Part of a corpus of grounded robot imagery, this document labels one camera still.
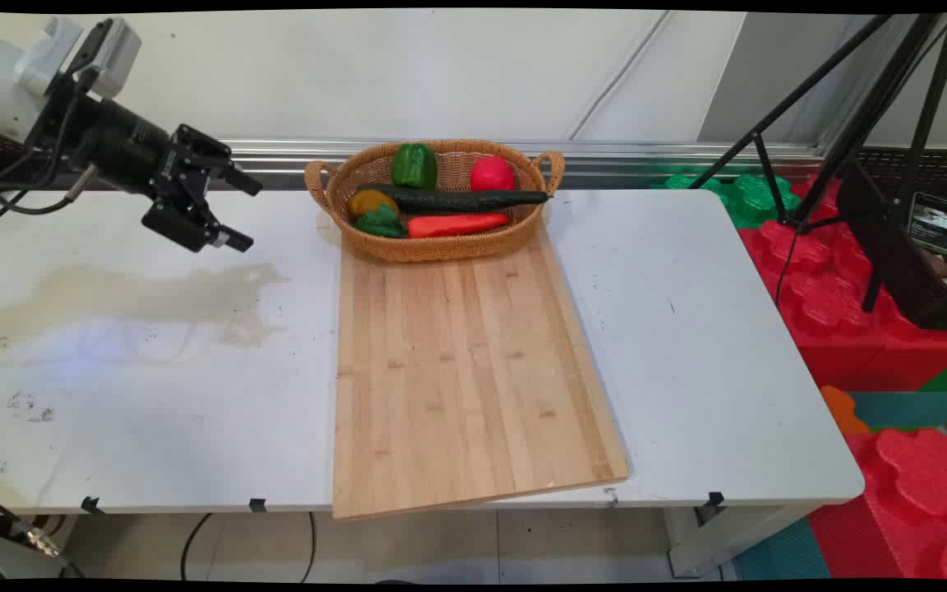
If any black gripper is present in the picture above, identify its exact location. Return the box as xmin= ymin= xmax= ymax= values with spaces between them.
xmin=69 ymin=97 xmax=263 ymax=253

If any dark green cucumber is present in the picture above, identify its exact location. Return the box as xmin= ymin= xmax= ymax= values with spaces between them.
xmin=363 ymin=186 xmax=551 ymax=214

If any green bell pepper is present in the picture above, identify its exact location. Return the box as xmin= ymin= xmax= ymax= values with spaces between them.
xmin=391 ymin=143 xmax=439 ymax=190

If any brown wicker basket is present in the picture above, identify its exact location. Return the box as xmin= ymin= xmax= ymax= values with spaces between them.
xmin=304 ymin=138 xmax=566 ymax=264

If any red orange carrot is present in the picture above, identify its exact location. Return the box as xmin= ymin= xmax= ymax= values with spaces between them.
xmin=407 ymin=213 xmax=510 ymax=240

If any red tomato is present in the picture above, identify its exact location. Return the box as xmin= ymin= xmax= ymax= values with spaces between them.
xmin=470 ymin=155 xmax=515 ymax=192

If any bamboo cutting board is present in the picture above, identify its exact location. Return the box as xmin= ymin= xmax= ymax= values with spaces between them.
xmin=331 ymin=222 xmax=630 ymax=521

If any green foam block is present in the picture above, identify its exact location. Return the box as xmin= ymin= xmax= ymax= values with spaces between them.
xmin=661 ymin=173 xmax=803 ymax=229

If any white table leg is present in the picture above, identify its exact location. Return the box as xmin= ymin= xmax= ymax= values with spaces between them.
xmin=663 ymin=503 xmax=813 ymax=578

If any large red foam block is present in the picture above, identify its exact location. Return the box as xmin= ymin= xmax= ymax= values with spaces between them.
xmin=737 ymin=177 xmax=947 ymax=392

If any black tripod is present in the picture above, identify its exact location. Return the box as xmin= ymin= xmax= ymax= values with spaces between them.
xmin=687 ymin=12 xmax=947 ymax=313

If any orange foam piece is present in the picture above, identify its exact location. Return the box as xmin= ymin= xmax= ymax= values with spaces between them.
xmin=820 ymin=385 xmax=871 ymax=435

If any smartphone with lit screen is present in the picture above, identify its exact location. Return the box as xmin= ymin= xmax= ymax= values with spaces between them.
xmin=907 ymin=192 xmax=947 ymax=253

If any red foam block flower shaped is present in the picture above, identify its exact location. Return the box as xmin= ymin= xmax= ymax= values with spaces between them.
xmin=806 ymin=428 xmax=947 ymax=581

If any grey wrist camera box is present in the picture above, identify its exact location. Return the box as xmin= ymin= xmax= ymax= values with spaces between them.
xmin=71 ymin=18 xmax=143 ymax=100

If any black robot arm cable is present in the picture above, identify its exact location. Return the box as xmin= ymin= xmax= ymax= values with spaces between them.
xmin=0 ymin=78 xmax=100 ymax=239

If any black floor cable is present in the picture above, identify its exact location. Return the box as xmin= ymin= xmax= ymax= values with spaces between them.
xmin=180 ymin=513 xmax=214 ymax=581
xmin=301 ymin=511 xmax=317 ymax=584

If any black cable with metal connector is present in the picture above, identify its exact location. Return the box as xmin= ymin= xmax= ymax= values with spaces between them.
xmin=0 ymin=485 xmax=86 ymax=578

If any aluminium rail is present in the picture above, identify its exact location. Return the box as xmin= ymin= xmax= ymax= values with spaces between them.
xmin=54 ymin=138 xmax=828 ymax=192

